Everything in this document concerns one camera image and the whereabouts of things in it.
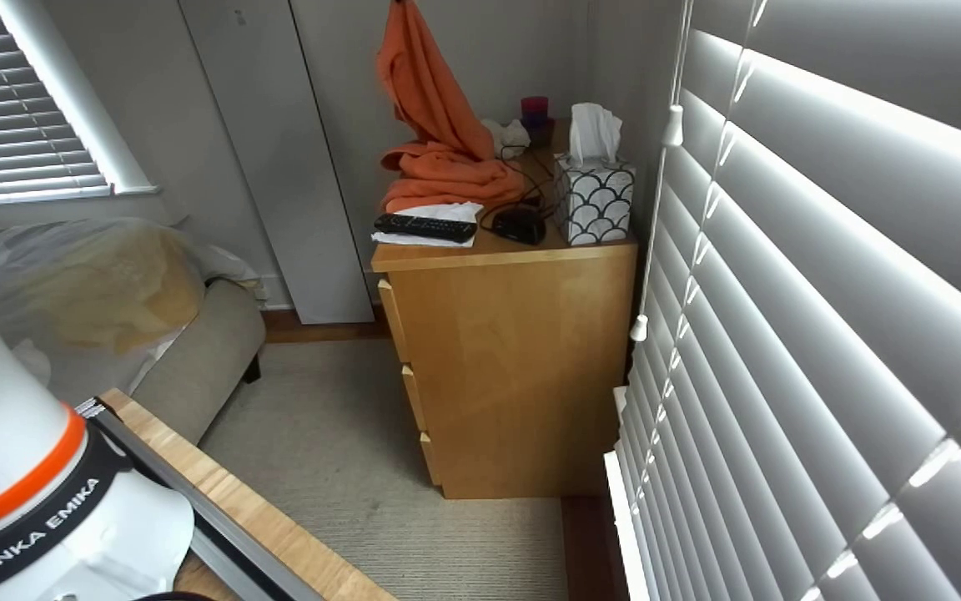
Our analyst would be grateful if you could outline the orange towel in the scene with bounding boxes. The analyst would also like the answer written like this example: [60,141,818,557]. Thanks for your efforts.
[373,0,535,216]

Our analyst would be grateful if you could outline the light wooden dresser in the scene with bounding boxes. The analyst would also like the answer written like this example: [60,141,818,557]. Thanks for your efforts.
[367,148,642,502]

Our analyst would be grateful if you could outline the black remote control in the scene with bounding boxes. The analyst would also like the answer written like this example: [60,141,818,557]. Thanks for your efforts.
[372,209,481,248]

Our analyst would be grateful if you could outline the scale-patterned tissue box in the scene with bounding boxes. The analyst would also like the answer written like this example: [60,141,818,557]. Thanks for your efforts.
[555,153,642,250]

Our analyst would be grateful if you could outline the small white object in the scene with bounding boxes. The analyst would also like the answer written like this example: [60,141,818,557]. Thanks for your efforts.
[481,117,535,159]

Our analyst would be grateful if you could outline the dark red candle jar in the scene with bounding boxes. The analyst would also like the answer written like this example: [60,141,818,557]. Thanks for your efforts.
[517,94,555,128]

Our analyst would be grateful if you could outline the white tissue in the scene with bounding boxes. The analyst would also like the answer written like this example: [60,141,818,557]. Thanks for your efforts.
[566,100,624,167]

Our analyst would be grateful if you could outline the white closet door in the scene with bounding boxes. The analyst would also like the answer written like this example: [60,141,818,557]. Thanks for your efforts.
[173,0,378,328]

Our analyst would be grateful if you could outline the beige upholstered chair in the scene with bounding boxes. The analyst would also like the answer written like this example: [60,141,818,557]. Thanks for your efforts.
[127,276,272,448]

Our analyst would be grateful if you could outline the wood-edged table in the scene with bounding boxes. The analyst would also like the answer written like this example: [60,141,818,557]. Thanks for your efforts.
[90,383,401,601]

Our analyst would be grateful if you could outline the large white window blinds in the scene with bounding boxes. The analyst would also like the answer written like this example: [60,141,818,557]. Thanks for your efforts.
[612,0,961,601]

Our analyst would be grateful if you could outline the clear plastic cover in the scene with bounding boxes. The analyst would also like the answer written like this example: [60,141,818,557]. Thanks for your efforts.
[0,215,266,410]

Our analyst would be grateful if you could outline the white window trim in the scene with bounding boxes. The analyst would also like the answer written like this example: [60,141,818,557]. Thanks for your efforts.
[0,0,162,204]

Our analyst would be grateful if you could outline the small white window blinds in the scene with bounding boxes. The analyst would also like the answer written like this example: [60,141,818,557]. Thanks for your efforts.
[0,0,110,209]

